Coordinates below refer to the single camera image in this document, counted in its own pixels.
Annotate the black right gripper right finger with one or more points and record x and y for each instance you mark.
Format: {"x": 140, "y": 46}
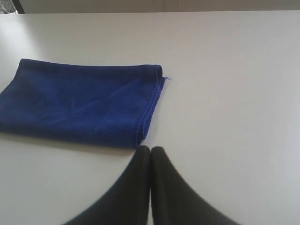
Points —
{"x": 173, "y": 201}

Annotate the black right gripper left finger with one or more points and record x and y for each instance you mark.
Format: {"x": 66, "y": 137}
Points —
{"x": 127, "y": 201}

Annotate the blue microfiber towel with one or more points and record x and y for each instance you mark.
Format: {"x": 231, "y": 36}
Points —
{"x": 102, "y": 105}

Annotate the dark post at table edge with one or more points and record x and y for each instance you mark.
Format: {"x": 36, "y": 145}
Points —
{"x": 11, "y": 7}

